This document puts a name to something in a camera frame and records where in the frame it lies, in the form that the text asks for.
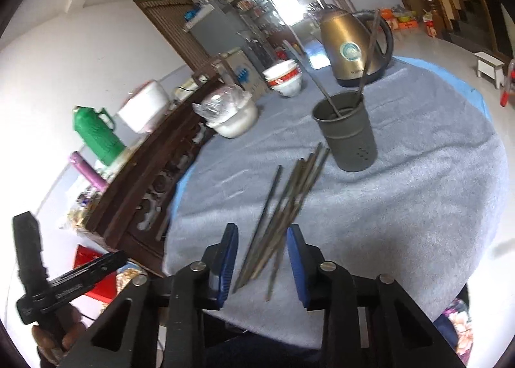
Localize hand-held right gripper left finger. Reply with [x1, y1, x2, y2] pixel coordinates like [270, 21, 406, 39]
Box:
[60, 223, 239, 368]

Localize grey refrigerator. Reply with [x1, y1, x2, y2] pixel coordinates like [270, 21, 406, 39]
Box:
[188, 0, 259, 68]

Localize white box blue print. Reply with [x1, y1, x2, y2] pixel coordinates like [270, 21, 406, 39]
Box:
[211, 48, 269, 96]

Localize red plastic object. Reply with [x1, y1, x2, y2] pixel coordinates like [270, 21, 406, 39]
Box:
[498, 61, 515, 108]

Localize glass display cabinet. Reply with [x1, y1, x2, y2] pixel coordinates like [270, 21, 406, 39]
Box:
[237, 0, 284, 49]

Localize blue table cover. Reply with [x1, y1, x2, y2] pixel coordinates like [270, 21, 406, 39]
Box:
[161, 55, 491, 272]

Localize brown wooden door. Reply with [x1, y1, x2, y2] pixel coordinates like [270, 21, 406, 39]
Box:
[134, 0, 220, 76]

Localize plain white bowl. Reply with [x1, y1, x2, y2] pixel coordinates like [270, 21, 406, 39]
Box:
[263, 59, 301, 76]

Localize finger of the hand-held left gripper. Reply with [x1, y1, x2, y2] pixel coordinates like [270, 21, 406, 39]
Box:
[12, 211, 50, 301]
[47, 250, 128, 305]

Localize white rice cooker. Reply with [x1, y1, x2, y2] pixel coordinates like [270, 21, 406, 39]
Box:
[117, 79, 170, 134]

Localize orange boxes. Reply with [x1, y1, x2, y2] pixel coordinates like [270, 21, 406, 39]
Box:
[381, 8, 420, 31]

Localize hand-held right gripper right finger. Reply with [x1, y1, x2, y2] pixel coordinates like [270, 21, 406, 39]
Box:
[286, 224, 469, 368]

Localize white step stool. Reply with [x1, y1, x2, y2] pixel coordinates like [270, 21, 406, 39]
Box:
[473, 51, 506, 90]

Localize bronze electric kettle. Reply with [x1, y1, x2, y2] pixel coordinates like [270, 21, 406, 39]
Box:
[319, 6, 394, 89]

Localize grey metal chopstick holder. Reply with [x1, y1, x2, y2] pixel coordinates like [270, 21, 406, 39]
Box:
[312, 90, 379, 173]

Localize floral cushion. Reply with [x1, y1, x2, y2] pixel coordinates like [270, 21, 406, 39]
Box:
[434, 297, 472, 365]

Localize white bowl red emblem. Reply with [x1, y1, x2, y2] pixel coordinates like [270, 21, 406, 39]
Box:
[269, 78, 307, 99]

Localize person's left hand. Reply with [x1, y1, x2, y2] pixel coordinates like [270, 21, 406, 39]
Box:
[32, 306, 88, 368]

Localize dark carved wooden chair back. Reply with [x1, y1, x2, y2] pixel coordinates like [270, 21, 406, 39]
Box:
[82, 74, 227, 277]

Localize bunch of metal chopsticks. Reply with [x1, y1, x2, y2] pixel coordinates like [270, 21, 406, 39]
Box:
[232, 142, 331, 303]

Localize clear plastic bag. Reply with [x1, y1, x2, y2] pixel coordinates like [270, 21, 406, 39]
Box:
[192, 84, 255, 126]

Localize red box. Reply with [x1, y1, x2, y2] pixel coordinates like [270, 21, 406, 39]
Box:
[73, 245, 122, 305]

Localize white plastic basin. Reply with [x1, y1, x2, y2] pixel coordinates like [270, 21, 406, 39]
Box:
[209, 100, 259, 139]

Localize grey metal chopstick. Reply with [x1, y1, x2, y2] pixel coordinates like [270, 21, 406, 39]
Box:
[357, 9, 382, 99]
[282, 40, 343, 118]

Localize grey tablecloth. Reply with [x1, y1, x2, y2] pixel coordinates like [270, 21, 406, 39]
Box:
[163, 56, 506, 349]

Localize white bowl red band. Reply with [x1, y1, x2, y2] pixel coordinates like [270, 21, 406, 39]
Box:
[265, 69, 303, 86]

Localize green thermos jug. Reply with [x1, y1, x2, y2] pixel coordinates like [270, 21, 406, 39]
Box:
[72, 106, 126, 167]

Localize purple bottle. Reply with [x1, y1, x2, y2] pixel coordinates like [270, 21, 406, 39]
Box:
[69, 151, 109, 194]

